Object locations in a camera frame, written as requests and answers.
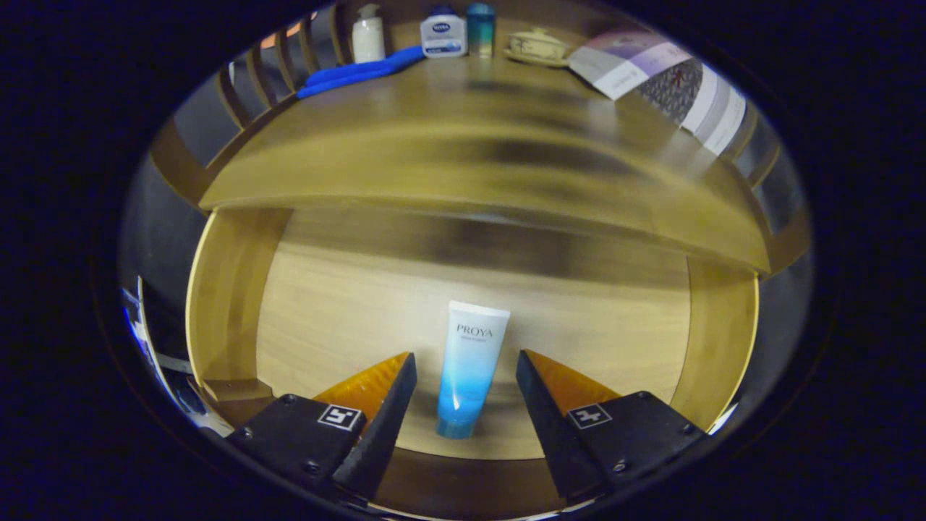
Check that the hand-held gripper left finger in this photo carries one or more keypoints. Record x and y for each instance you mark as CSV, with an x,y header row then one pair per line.
x,y
383,434

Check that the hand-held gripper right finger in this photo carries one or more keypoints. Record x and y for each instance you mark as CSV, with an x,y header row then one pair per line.
x,y
550,427

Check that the blue and white tube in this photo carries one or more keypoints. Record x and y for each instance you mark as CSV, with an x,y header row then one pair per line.
x,y
470,362

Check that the wooden drawer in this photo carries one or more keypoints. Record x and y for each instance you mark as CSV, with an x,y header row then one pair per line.
x,y
347,311

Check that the wooden countertop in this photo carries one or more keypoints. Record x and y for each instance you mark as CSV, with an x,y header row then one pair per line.
x,y
434,145

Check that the wooden cabinet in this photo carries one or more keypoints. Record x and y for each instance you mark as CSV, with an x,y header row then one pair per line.
x,y
181,163

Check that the patterned cover book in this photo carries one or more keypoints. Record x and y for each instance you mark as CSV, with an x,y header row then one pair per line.
x,y
673,87

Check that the blue cloth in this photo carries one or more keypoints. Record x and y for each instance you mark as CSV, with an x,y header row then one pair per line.
x,y
354,72

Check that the purple and white book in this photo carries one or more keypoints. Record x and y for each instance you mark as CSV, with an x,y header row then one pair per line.
x,y
626,65

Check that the beige ceramic teapot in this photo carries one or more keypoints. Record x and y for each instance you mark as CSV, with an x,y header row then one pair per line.
x,y
537,47

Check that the white spray bottle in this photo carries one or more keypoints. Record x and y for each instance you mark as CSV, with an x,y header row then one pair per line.
x,y
367,36

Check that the white bottle with blue cap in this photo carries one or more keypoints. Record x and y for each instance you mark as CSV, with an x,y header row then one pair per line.
x,y
443,36

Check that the teal bottle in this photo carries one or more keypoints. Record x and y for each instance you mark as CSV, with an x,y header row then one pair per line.
x,y
480,29

